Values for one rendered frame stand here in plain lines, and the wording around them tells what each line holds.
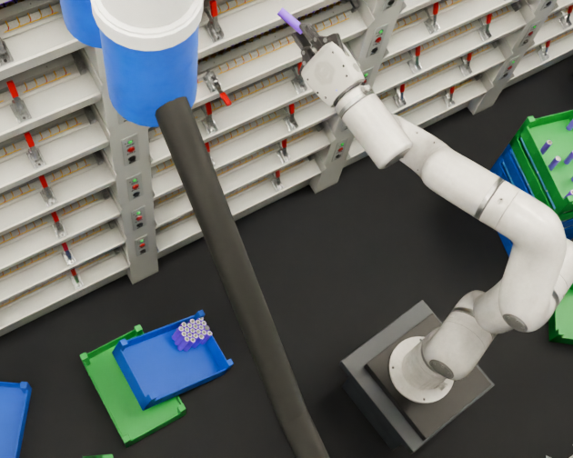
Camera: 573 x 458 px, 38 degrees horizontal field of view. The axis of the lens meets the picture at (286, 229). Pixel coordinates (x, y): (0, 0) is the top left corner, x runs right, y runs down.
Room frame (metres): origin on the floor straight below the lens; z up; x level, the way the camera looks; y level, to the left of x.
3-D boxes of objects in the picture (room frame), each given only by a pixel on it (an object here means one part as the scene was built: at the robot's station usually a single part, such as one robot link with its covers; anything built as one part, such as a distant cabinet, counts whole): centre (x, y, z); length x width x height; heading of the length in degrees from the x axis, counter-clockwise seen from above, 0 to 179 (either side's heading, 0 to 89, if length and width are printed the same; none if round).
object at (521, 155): (1.48, -0.78, 0.36); 0.30 x 0.20 x 0.08; 32
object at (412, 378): (0.74, -0.48, 0.40); 0.19 x 0.19 x 0.18
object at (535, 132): (1.48, -0.78, 0.44); 0.30 x 0.20 x 0.08; 32
